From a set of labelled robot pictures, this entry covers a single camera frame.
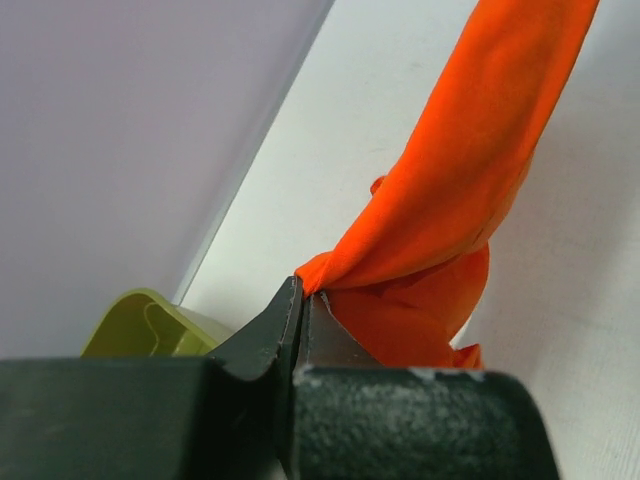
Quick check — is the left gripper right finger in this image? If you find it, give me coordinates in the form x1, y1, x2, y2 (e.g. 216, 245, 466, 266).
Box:
286, 295, 560, 479

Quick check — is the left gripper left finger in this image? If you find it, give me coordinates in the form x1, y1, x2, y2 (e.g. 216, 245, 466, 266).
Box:
1, 277, 304, 479

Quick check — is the orange t shirt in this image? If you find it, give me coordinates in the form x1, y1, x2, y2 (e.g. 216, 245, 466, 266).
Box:
297, 1, 597, 369

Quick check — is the olive green plastic basket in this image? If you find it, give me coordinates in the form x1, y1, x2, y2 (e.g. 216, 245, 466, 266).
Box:
82, 288, 233, 358

